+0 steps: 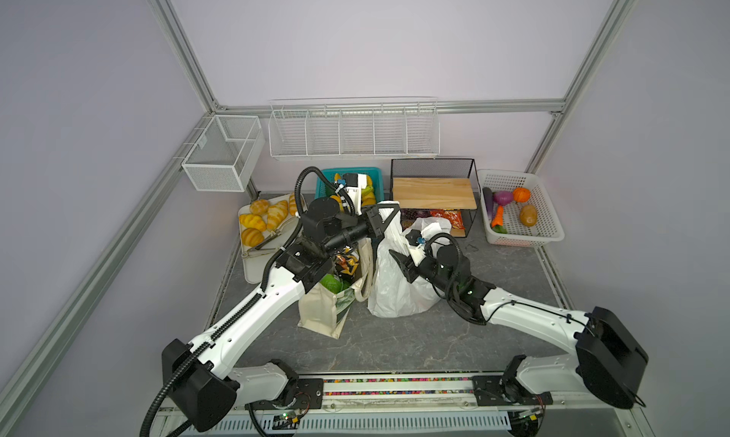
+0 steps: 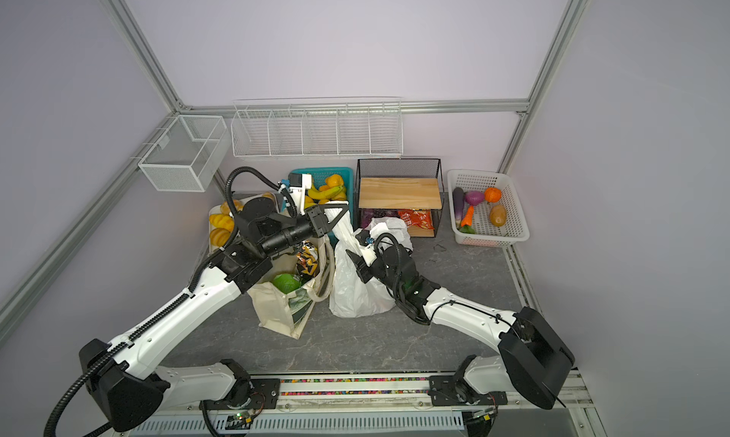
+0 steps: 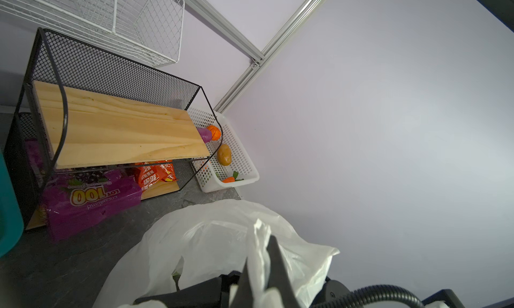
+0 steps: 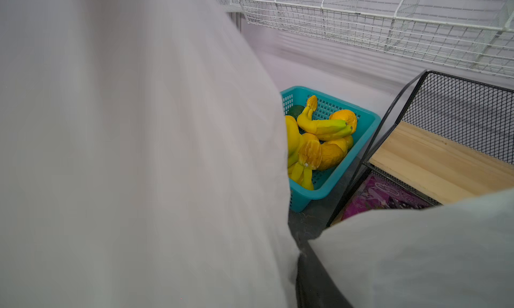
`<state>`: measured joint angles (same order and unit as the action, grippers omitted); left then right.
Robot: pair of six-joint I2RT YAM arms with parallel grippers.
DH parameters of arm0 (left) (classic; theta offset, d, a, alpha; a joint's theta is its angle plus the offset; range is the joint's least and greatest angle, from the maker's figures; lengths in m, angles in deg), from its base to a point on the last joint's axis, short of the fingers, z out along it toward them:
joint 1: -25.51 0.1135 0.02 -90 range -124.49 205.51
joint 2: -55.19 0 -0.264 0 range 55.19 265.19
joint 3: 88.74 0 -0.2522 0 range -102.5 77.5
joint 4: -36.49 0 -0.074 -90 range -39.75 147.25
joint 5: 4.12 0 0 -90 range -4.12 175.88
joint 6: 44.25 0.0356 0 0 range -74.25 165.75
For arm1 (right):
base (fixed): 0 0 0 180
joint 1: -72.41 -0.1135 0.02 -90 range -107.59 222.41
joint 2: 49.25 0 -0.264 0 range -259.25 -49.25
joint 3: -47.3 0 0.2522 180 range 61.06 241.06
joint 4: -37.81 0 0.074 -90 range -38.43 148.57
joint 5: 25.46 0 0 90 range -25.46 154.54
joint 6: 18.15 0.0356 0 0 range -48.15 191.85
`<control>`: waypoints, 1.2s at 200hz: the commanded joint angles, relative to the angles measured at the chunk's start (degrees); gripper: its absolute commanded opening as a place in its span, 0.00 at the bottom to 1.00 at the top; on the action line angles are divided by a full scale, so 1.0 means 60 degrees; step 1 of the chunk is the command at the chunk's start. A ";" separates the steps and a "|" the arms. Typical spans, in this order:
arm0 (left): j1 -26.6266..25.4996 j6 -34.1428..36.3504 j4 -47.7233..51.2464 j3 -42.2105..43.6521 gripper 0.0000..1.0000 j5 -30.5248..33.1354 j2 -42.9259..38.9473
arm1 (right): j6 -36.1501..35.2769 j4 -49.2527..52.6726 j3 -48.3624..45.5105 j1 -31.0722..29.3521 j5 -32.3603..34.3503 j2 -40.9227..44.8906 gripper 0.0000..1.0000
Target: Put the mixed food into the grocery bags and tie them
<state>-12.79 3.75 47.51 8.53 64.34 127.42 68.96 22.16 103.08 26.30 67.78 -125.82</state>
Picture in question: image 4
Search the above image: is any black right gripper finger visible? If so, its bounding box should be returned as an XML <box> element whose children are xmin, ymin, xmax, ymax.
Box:
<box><xmin>295</xmin><ymin>240</ymin><xmax>352</xmax><ymax>308</ymax></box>

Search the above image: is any white plastic grocery bag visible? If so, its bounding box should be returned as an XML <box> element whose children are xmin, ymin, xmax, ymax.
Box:
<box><xmin>0</xmin><ymin>0</ymin><xmax>514</xmax><ymax>308</ymax></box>

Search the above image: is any purple snack bag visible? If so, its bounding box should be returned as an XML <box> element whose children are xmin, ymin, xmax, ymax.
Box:
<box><xmin>333</xmin><ymin>174</ymin><xmax>432</xmax><ymax>224</ymax></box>

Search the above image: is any yellow banana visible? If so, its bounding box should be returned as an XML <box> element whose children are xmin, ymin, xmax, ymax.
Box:
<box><xmin>297</xmin><ymin>96</ymin><xmax>356</xmax><ymax>141</ymax></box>

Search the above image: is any orange fruit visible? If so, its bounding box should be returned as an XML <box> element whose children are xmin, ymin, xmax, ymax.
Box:
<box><xmin>329</xmin><ymin>109</ymin><xmax>358</xmax><ymax>135</ymax></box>

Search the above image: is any teal plastic fruit basket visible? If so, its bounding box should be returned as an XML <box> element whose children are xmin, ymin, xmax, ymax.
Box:
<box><xmin>281</xmin><ymin>86</ymin><xmax>381</xmax><ymax>212</ymax></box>

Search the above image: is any black mesh wooden shelf rack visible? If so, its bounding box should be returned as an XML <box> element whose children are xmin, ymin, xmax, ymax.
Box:
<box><xmin>328</xmin><ymin>70</ymin><xmax>513</xmax><ymax>224</ymax></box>

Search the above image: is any white wire wall rack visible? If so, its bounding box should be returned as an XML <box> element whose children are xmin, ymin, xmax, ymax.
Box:
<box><xmin>216</xmin><ymin>0</ymin><xmax>513</xmax><ymax>78</ymax></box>

